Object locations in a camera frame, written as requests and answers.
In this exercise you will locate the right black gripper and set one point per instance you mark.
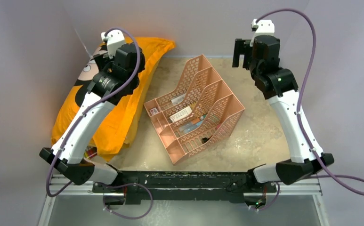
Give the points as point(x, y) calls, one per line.
point(243, 47)

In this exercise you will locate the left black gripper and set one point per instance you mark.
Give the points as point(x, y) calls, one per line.
point(104, 61)

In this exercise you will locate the orange cartoon pillowcase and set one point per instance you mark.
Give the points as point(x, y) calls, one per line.
point(119, 128)

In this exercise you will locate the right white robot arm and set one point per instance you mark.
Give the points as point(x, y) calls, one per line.
point(280, 89)

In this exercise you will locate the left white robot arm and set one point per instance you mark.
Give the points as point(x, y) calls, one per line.
point(67, 154)

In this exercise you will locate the pink plastic file organizer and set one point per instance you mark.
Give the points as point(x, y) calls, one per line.
point(215, 111)

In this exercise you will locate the white label box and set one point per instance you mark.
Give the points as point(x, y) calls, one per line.
point(181, 114)

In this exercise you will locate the marker pen pack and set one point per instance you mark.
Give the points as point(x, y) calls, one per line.
point(90, 152)

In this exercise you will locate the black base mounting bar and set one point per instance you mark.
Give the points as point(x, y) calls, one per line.
point(234, 187)

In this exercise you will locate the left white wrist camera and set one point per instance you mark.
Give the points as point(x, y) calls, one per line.
point(114, 40)

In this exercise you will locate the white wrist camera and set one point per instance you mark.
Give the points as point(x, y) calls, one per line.
point(262, 27)
point(114, 40)

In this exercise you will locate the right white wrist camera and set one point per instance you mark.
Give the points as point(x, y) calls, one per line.
point(262, 27)

